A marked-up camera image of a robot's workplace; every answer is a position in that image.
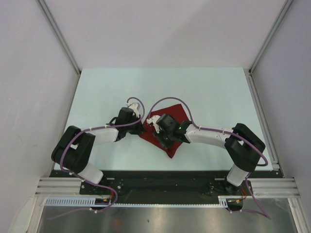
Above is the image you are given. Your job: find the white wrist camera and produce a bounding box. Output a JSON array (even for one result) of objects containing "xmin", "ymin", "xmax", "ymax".
[
  {"xmin": 126, "ymin": 102, "xmax": 140, "ymax": 118},
  {"xmin": 146, "ymin": 115, "xmax": 160, "ymax": 133}
]

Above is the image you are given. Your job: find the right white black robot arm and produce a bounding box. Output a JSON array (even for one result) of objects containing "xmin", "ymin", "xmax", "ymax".
[{"xmin": 147, "ymin": 114, "xmax": 265, "ymax": 195}]

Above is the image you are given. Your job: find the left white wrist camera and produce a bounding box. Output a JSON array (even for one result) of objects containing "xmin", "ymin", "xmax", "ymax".
[{"xmin": 126, "ymin": 102, "xmax": 140, "ymax": 118}]

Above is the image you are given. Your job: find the purple cable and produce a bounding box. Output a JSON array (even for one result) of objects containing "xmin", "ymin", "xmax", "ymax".
[
  {"xmin": 46, "ymin": 97, "xmax": 146, "ymax": 220},
  {"xmin": 147, "ymin": 97, "xmax": 272, "ymax": 220}
]

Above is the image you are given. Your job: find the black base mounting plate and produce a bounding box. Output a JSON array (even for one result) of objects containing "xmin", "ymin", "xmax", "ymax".
[{"xmin": 50, "ymin": 169, "xmax": 285, "ymax": 204}]

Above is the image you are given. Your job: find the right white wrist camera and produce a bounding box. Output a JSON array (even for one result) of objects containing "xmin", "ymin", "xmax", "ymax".
[{"xmin": 146, "ymin": 115, "xmax": 160, "ymax": 133}]

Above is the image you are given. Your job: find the aluminium frame post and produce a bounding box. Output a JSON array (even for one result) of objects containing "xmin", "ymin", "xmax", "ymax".
[
  {"xmin": 248, "ymin": 0, "xmax": 295, "ymax": 75},
  {"xmin": 36, "ymin": 0, "xmax": 82, "ymax": 76}
]

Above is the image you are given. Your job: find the front aluminium extrusion rail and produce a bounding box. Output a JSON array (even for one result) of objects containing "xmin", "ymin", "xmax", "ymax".
[{"xmin": 35, "ymin": 177, "xmax": 81, "ymax": 196}]

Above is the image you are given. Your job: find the white cable duct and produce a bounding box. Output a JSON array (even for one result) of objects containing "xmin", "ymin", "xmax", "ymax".
[
  {"xmin": 45, "ymin": 197, "xmax": 111, "ymax": 207},
  {"xmin": 218, "ymin": 196, "xmax": 246, "ymax": 207}
]

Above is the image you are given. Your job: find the right white cable duct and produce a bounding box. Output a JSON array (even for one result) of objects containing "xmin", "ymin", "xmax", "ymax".
[{"xmin": 218, "ymin": 196, "xmax": 246, "ymax": 207}]

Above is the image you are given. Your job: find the right aluminium frame post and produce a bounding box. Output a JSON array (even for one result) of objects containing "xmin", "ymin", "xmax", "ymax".
[{"xmin": 248, "ymin": 0, "xmax": 295, "ymax": 75}]

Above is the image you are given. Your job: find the right aluminium table rail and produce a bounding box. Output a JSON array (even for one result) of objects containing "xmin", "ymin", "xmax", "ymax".
[{"xmin": 244, "ymin": 69, "xmax": 281, "ymax": 171}]

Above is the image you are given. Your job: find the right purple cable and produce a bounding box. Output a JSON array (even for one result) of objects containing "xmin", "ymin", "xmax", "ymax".
[{"xmin": 147, "ymin": 97, "xmax": 272, "ymax": 220}]

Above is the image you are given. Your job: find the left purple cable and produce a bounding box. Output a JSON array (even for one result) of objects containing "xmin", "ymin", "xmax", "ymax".
[{"xmin": 46, "ymin": 97, "xmax": 146, "ymax": 220}]

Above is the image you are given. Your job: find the left aluminium frame post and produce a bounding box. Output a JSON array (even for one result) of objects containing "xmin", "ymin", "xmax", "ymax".
[{"xmin": 36, "ymin": 0, "xmax": 82, "ymax": 76}]

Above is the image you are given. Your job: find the dark red cloth napkin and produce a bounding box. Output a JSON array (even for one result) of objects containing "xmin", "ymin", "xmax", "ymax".
[{"xmin": 139, "ymin": 104, "xmax": 189, "ymax": 158}]

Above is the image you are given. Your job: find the left white cable duct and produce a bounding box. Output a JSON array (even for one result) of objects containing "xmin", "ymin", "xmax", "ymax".
[{"xmin": 45, "ymin": 197, "xmax": 111, "ymax": 207}]

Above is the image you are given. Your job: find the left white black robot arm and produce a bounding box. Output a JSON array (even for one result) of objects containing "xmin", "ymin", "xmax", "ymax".
[{"xmin": 51, "ymin": 103, "xmax": 144, "ymax": 194}]

